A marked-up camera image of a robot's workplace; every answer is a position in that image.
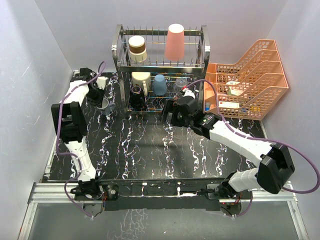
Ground grey-blue mug with handle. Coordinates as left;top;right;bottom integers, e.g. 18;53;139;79
97;98;116;116

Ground light blue plastic cup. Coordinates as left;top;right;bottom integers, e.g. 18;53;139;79
153;74;167;96

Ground clear glass cup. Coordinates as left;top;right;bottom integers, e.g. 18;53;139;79
173;78;188;98

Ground black mug white inside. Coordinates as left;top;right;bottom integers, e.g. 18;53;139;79
129;85;147;111

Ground cream ceramic mug green inside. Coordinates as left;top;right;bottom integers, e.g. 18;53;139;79
131;71;151;97

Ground tall pink plastic cup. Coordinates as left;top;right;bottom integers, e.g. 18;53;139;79
164;23;185;61

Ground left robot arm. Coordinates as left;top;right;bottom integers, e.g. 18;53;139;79
51;67;106;200

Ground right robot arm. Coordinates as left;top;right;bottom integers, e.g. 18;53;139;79
160;96;295;199

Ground steel two-tier dish rack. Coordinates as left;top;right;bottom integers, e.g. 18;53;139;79
111;24;211;116

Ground items in organizer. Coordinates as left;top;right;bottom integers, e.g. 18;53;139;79
203;81;262;111

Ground cream and brown cup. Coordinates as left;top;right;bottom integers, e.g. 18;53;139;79
128;35;148;63

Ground orange plastic file organizer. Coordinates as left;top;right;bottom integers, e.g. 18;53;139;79
203;39;289;120

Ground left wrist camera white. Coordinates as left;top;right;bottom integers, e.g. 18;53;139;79
96;76;109;90

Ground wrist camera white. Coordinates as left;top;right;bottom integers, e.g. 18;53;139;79
96;76;109;90
182;86;196;99

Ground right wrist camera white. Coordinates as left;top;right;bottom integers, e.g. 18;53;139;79
182;86;196;99

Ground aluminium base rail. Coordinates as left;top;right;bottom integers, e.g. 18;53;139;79
18;179;309;240

